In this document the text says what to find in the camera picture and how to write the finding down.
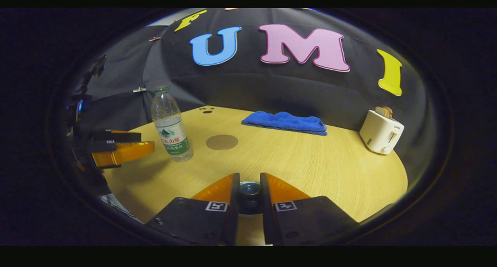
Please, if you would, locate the clear plastic water bottle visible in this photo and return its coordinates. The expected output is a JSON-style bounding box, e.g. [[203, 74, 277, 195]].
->
[[151, 86, 193, 162]]

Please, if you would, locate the white toaster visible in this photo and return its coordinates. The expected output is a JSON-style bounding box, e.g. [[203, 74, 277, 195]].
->
[[359, 110, 405, 155]]

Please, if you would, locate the blue towel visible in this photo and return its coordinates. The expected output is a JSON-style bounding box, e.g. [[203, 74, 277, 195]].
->
[[241, 111, 328, 136]]

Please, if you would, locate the round brown coaster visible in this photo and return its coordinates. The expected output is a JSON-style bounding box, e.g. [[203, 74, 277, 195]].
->
[[206, 134, 238, 151]]

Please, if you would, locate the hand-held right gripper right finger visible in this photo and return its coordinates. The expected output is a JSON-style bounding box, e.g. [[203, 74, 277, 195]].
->
[[260, 173, 360, 245]]

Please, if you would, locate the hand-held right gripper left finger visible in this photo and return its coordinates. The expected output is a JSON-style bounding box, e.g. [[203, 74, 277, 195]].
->
[[146, 173, 240, 245]]

